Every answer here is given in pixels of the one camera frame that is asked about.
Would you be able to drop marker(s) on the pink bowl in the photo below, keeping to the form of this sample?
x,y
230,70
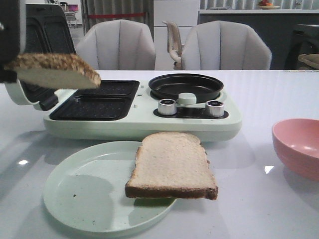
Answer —
x,y
296,143

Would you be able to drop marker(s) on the dark grey kitchen counter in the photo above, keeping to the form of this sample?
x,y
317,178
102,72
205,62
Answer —
x,y
288,33

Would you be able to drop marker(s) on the white refrigerator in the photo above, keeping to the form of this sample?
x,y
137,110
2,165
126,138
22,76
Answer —
x,y
173,20

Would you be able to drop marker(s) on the black round frying pan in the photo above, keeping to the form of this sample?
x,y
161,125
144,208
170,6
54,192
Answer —
x,y
169,86

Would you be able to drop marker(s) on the mint green round plate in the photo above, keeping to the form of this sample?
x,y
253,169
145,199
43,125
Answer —
x,y
86,192

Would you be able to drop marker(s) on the mint green breakfast maker base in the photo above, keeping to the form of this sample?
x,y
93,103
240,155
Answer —
x,y
126,110

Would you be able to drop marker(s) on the grey upholstered chair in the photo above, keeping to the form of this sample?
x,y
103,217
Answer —
x,y
224,45
118,45

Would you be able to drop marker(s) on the red barrier tape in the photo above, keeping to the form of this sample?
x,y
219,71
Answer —
x,y
122,15

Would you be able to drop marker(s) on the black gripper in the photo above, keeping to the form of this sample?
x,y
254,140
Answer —
x,y
9,36

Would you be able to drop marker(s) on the silver control knob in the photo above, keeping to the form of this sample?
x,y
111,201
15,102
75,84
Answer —
x,y
167,107
214,108

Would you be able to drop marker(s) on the left grey upholstered chair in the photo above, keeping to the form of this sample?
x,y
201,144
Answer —
x,y
118,45

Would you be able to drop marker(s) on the metal shelf rack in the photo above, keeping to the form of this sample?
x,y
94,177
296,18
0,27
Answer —
x,y
72,10

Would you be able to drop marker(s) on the white bread slice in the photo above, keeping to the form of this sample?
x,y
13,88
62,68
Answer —
x,y
54,70
171,165

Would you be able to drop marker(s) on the right silver control knob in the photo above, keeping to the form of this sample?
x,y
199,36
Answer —
x,y
214,108

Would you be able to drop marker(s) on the fruit plate on counter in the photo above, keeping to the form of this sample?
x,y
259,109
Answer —
x,y
266,5

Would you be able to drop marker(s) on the right grey upholstered chair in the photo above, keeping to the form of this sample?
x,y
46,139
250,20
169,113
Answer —
x,y
224,45

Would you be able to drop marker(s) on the beige sofa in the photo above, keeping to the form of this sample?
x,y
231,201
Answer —
x,y
311,60

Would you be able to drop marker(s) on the mint green sandwich maker lid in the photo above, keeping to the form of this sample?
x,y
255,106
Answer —
x,y
47,31

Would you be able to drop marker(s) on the beige office chair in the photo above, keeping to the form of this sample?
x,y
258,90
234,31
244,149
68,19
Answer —
x,y
174,45

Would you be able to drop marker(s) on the left silver control knob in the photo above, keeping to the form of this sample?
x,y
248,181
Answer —
x,y
167,107

